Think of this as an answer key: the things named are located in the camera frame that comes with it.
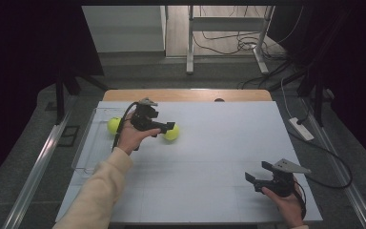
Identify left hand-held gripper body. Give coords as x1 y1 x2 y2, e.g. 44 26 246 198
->
130 97 168 138

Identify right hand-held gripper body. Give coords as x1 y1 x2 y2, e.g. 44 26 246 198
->
254 157 313 198

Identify yellow tennis ball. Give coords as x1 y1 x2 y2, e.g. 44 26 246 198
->
162 123 181 142
107 116 123 135

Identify clear plastic container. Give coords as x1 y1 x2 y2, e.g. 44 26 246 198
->
71 107 134 176

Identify person's left hand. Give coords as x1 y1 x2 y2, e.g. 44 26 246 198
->
116 113 161 156

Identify person's right hand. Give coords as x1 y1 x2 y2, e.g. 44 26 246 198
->
261 182 306 228

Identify wooden table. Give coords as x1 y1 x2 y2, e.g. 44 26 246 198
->
102 89 274 103

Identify white table cover board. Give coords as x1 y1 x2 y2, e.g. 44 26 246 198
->
54 100 323 223

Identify white power strip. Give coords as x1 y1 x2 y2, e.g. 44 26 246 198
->
288 116 315 142

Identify black floor socket plate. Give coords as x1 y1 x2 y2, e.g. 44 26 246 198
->
56 125 80 148

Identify black tripod stand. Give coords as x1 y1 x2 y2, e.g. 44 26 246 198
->
275 63 335 128
55 68 115 125

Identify white cabinet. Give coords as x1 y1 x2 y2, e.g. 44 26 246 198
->
81 5 170 53

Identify dark curtain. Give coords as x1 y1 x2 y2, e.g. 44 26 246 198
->
0 0 104 192
268 0 366 176

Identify left hand-held gripper black cable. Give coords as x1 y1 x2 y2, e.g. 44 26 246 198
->
112 101 140 152

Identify hand-held gripper black cable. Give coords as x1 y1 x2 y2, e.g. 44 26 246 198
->
112 101 140 152
294 180 308 220

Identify right hand-held gripper black cable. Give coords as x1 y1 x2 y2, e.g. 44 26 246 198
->
294 180 308 220

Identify black power cable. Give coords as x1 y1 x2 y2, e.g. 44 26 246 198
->
287 130 354 190

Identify aluminium rail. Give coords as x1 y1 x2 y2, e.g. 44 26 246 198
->
1 94 77 229
299 96 366 229

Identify tangle of black floor cables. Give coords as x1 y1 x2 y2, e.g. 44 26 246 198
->
192 6 304 61

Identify white metal desk frame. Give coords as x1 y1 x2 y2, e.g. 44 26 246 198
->
185 5 275 75

